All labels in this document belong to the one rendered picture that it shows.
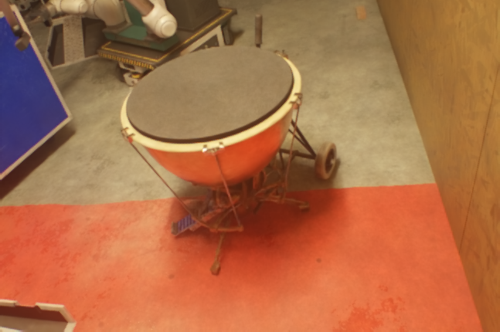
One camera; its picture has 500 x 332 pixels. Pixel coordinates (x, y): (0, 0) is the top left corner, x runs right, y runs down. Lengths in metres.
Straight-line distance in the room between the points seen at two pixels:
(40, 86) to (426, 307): 2.44
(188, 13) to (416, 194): 2.04
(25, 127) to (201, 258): 1.43
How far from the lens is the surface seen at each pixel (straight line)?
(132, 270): 2.27
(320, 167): 2.29
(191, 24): 3.46
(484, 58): 1.63
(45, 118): 3.10
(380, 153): 2.57
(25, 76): 2.99
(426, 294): 2.00
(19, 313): 2.34
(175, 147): 1.53
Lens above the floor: 1.68
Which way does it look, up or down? 39 degrees down
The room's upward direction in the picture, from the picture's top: 13 degrees counter-clockwise
